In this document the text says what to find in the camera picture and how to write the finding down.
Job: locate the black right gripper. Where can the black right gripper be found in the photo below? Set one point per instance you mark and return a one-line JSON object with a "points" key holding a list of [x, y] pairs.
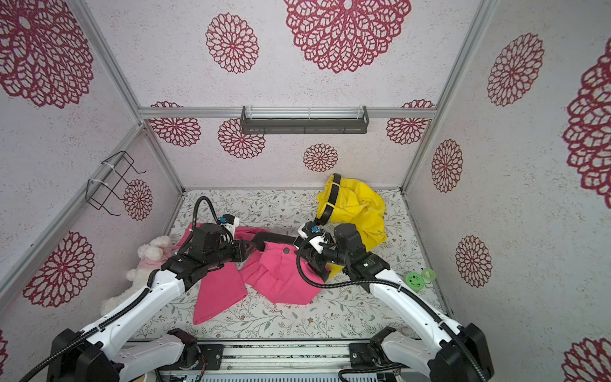
{"points": [[313, 255]]}

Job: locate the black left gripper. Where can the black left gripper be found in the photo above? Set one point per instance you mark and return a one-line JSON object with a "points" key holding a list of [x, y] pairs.
{"points": [[239, 247]]}

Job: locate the pink trousers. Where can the pink trousers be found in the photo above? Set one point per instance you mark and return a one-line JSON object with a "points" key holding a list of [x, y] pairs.
{"points": [[272, 273]]}

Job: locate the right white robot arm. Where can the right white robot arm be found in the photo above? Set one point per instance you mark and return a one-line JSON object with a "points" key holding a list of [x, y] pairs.
{"points": [[432, 326]]}

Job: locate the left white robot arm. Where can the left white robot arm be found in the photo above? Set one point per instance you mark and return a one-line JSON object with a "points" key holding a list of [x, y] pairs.
{"points": [[96, 353]]}

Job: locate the yellow trousers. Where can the yellow trousers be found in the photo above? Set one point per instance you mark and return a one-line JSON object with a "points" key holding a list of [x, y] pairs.
{"points": [[360, 205]]}

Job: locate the green plastic toy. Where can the green plastic toy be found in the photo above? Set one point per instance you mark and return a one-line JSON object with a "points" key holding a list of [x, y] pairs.
{"points": [[417, 281]]}

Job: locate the white plush toy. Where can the white plush toy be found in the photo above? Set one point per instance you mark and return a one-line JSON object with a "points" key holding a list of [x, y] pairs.
{"points": [[151, 258]]}

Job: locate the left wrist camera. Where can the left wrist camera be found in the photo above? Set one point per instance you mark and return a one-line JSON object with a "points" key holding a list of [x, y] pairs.
{"points": [[230, 222]]}

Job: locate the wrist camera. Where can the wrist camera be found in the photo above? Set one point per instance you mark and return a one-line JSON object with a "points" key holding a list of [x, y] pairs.
{"points": [[313, 236], [230, 222]]}

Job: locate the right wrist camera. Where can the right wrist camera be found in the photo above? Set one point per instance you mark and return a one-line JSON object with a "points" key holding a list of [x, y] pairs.
{"points": [[313, 236]]}

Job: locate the metal base rail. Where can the metal base rail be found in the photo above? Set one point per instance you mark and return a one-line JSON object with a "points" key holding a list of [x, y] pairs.
{"points": [[305, 360]]}

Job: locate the black wall shelf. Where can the black wall shelf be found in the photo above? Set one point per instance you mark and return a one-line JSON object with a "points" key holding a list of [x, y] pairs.
{"points": [[304, 121]]}

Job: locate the black wire wall rack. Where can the black wire wall rack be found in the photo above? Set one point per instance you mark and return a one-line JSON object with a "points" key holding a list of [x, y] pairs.
{"points": [[99, 191]]}

